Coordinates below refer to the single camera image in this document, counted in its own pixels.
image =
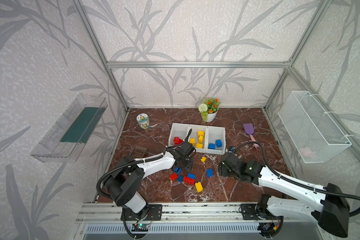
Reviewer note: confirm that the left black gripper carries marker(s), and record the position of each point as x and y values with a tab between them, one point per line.
185	162

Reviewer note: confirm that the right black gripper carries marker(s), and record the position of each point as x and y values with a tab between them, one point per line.
225	167

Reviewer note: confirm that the blue lego brick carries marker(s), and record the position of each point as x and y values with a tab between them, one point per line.
191	176
218	143
209	172
177	170
212	146

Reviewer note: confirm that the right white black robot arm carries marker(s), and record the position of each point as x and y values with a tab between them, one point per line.
325	206

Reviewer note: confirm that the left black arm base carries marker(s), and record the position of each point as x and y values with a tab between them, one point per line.
151	212

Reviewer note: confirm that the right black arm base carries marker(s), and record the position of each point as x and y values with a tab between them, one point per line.
258	211

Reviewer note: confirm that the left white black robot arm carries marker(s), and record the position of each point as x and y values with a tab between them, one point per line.
122	183

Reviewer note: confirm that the middle white bin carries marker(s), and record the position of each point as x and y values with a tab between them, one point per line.
198	137

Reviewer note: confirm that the white bin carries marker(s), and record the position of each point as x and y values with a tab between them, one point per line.
178	130
213	134
198	137

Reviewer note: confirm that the blue lego brick low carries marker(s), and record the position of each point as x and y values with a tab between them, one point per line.
180	179

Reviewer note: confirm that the left white bin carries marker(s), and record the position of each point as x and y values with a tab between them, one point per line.
178	130

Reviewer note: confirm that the red flat lego brick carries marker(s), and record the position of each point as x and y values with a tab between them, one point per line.
188	180

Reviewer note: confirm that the right white bin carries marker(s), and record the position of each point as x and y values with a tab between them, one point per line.
213	134

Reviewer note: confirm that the purple pink scoop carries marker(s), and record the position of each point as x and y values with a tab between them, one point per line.
249	130

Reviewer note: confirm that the brown slotted scoop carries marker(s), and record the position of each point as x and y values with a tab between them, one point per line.
138	152

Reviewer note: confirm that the white potted flower plant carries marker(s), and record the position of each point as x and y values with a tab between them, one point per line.
208	109

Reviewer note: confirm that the pink item in basket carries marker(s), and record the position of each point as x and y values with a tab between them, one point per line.
306	152

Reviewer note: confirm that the green circuit board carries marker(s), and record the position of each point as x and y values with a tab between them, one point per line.
140	227

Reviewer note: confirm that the green mat in shelf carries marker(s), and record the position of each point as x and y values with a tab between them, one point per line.
79	126

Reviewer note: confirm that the white wire mesh basket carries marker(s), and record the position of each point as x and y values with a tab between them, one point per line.
310	125

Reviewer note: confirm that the aluminium front rail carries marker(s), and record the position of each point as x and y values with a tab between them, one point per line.
192	212

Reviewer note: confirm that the clear plastic wall shelf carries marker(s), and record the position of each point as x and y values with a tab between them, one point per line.
51	150

